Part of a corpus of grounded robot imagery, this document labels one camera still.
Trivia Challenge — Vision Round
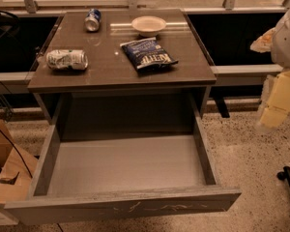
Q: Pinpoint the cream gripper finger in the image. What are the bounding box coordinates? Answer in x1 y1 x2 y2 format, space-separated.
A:
250 28 276 53
256 70 290 129

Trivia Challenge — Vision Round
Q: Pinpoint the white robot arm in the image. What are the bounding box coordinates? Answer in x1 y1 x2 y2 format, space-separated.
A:
250 9 290 131

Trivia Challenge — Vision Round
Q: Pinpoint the grey cabinet with glossy top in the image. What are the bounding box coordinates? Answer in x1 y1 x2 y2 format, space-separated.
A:
29 10 216 141

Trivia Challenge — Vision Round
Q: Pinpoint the blue soda can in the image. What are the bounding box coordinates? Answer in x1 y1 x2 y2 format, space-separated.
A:
84 9 102 32

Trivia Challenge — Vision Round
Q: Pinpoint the open grey top drawer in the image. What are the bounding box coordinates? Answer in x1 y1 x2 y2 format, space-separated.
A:
3 94 243 226

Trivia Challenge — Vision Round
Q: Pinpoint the blue Kettle chip bag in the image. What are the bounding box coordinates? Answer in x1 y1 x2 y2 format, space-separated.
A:
120 37 178 72

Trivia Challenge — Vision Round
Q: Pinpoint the brown cardboard box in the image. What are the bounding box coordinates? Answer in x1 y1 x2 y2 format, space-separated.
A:
0 120 38 204

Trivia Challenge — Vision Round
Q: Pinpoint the black cable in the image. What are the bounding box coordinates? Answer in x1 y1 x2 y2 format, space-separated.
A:
0 71 34 179

